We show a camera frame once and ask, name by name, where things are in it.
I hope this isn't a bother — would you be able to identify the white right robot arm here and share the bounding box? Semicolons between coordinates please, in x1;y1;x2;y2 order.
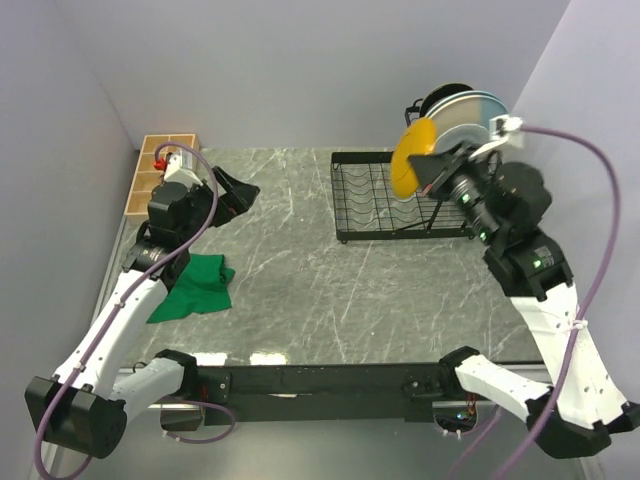
408;152;639;459

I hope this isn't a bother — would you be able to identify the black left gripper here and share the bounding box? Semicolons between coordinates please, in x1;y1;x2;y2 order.
178;166;260;246

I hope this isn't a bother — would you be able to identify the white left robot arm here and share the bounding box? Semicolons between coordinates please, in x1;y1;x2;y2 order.
25;167;260;459

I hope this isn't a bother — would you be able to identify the black ceramic plate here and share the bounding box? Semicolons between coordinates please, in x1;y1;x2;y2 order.
421;82;472;110

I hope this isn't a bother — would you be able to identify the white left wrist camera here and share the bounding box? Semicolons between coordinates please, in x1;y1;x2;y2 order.
153;150;203;190

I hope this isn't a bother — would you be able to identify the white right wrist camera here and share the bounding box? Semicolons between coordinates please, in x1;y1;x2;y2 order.
489;115;524;149

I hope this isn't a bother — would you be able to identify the pale blue scalloped plate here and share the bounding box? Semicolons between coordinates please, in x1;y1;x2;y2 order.
434;124;490;154

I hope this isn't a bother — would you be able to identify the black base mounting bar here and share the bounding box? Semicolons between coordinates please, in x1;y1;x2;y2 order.
175;363;470;423

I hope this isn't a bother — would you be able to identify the watermelon pattern white plate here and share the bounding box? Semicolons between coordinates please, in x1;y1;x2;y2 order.
419;90;508;118

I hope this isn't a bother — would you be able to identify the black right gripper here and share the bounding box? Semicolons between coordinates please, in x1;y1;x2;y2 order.
407;138;502;244

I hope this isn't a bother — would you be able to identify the black wire dish rack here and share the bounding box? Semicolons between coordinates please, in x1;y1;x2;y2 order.
330;99;501;245

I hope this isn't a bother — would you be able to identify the beige and blue plate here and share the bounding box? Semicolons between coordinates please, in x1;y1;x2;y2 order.
426;99;499;135

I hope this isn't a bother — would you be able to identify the yellow patterned glass plate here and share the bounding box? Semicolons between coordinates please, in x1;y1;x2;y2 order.
390;117;437;199

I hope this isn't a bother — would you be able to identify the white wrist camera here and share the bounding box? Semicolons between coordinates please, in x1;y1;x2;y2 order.
489;115;524;149
153;150;203;190

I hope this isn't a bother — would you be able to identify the green cloth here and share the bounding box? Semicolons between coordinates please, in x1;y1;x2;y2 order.
147;254;235;324

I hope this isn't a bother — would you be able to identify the wooden compartment box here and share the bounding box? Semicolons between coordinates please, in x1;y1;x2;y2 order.
124;133;199;223

